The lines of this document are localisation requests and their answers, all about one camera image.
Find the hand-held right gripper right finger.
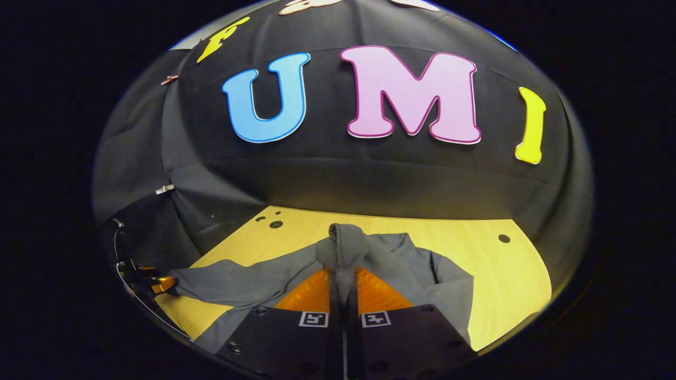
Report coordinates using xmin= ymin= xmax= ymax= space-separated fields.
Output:
xmin=346 ymin=267 xmax=476 ymax=380

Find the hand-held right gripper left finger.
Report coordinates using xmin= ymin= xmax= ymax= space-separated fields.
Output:
xmin=217 ymin=267 xmax=344 ymax=380

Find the grey shirt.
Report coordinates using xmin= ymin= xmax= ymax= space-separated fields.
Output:
xmin=169 ymin=223 xmax=475 ymax=354

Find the black backdrop cloth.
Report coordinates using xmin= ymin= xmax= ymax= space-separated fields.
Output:
xmin=91 ymin=0 xmax=595 ymax=296

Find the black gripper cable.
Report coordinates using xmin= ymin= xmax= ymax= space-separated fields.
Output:
xmin=112 ymin=219 xmax=192 ymax=339

